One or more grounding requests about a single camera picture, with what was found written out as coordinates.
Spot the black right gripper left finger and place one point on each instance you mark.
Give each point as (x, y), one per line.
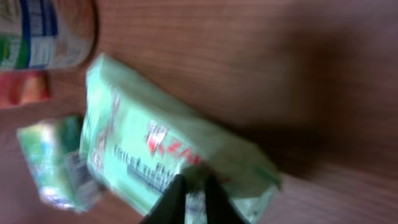
(170, 209)

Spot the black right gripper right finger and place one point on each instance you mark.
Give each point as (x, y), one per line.
(218, 208)

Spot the teal snack packet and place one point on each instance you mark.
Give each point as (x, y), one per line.
(136, 138)

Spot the small teal tissue pack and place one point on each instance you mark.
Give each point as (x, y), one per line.
(51, 150)

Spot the small orange carton box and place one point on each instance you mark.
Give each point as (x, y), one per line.
(23, 88)

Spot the green lid seasoning jar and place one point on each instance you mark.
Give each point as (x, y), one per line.
(46, 34)

